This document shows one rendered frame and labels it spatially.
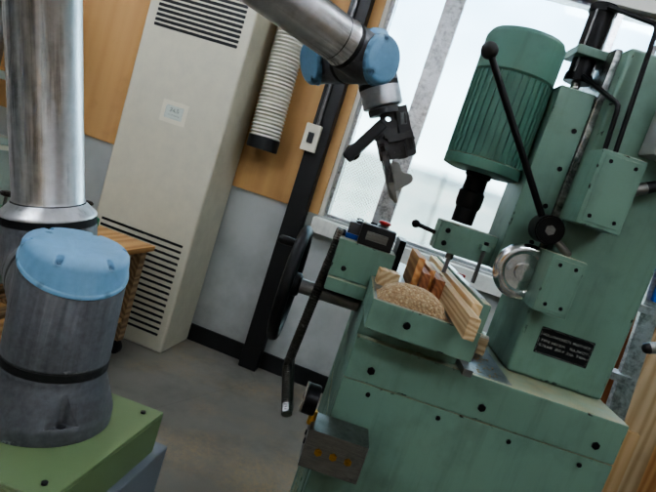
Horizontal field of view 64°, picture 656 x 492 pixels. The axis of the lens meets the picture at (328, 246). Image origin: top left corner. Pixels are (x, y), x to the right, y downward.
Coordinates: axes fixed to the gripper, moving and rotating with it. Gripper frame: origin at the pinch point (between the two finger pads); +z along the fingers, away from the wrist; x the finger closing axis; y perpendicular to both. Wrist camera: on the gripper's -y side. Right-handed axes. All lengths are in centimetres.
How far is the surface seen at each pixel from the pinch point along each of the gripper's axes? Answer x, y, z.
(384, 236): -3.6, -3.6, 8.0
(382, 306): -26.5, -6.8, 17.9
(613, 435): -19, 33, 55
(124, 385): 79, -118, 56
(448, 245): -0.7, 10.5, 13.3
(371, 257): -3.5, -7.3, 12.0
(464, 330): -34.6, 6.0, 22.7
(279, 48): 128, -31, -71
